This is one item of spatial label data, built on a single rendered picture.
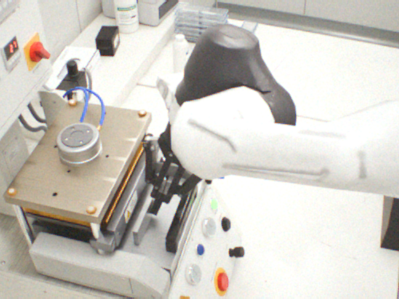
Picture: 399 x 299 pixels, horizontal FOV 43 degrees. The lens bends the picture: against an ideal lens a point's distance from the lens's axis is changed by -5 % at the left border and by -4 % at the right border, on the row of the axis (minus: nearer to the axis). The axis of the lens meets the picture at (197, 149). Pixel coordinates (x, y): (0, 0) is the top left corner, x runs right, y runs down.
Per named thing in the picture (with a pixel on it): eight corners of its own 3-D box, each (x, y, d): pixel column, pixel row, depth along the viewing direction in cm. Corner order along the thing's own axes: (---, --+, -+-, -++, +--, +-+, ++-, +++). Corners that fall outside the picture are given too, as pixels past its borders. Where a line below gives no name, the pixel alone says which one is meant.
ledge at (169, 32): (1, 132, 154) (-2, 120, 151) (121, 3, 212) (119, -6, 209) (87, 153, 147) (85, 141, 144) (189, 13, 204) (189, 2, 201)
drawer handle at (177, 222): (165, 251, 95) (164, 237, 92) (188, 192, 105) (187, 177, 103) (176, 253, 94) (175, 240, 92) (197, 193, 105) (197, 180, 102)
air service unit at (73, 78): (56, 140, 117) (42, 87, 107) (82, 101, 127) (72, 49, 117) (76, 144, 116) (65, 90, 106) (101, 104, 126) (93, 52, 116)
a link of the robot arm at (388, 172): (458, 89, 55) (250, 65, 77) (375, 142, 44) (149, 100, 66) (453, 180, 59) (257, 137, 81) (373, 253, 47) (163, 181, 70)
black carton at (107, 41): (97, 56, 175) (94, 38, 170) (104, 42, 181) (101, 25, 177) (113, 57, 174) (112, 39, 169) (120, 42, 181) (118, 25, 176)
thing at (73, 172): (-13, 221, 94) (-36, 172, 85) (57, 117, 116) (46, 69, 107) (105, 251, 89) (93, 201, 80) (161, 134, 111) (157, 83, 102)
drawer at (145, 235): (29, 245, 101) (18, 221, 95) (73, 169, 116) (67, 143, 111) (172, 281, 95) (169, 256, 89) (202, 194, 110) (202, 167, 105)
